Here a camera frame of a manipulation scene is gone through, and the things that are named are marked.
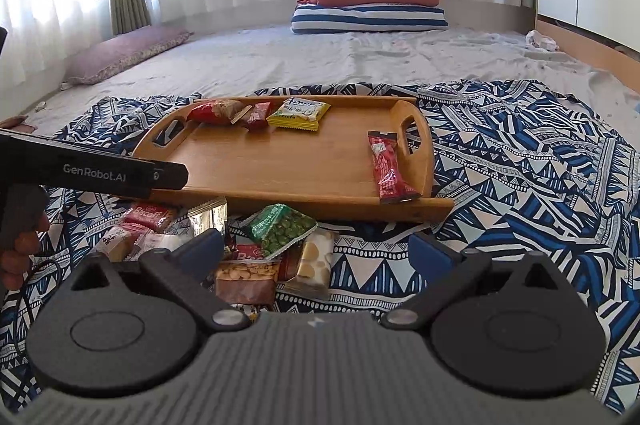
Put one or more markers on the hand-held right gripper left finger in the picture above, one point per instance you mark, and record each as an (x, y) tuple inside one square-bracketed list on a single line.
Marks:
[(200, 250)]

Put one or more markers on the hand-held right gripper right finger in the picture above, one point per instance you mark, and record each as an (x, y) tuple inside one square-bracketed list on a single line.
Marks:
[(432, 255)]

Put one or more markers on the gold snack packet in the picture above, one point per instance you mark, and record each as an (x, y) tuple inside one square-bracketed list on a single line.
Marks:
[(207, 215)]

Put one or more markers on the white snack packet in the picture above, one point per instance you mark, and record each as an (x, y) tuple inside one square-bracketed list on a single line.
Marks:
[(162, 242)]

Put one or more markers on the red label biscuit packet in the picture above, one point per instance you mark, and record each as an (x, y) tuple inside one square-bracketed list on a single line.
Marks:
[(250, 253), (147, 216)]

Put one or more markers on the brown cracker packet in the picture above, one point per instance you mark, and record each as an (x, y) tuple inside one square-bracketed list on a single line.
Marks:
[(247, 280)]

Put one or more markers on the green pea packet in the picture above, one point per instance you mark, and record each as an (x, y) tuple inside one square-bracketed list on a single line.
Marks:
[(277, 230)]

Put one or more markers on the long red snack packet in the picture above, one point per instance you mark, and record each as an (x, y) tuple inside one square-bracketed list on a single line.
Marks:
[(390, 170)]

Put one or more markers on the white snack pack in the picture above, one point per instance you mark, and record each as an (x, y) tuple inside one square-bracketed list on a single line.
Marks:
[(312, 265)]

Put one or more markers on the red peanut bag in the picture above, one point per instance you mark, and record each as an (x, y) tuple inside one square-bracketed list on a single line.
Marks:
[(215, 111)]

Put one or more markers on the wooden tray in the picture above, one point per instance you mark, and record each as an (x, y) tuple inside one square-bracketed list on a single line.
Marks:
[(300, 160)]

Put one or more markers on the dark red snack bar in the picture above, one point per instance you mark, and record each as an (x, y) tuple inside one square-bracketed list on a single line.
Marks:
[(257, 116)]

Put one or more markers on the yellow cracker packet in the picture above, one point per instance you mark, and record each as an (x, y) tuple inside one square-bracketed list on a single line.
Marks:
[(298, 112)]

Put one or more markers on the person's left hand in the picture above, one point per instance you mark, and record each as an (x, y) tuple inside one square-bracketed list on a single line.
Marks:
[(15, 265)]

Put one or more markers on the brown object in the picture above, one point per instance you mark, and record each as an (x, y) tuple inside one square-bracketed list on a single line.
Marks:
[(12, 122)]

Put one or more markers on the blue white patterned blanket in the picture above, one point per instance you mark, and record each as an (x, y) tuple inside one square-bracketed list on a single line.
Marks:
[(525, 185)]

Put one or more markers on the purple pillow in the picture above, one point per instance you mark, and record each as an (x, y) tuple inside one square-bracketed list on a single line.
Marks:
[(125, 52)]

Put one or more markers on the grey bed sheet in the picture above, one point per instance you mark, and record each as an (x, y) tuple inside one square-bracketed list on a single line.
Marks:
[(300, 60)]

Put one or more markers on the white crumpled paper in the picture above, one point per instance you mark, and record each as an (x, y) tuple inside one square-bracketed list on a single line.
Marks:
[(540, 40)]

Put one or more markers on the blue white striped pillow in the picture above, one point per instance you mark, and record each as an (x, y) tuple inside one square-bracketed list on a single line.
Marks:
[(370, 19)]

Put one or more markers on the wooden bed frame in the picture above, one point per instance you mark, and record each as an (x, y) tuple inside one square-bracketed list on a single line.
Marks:
[(595, 52)]

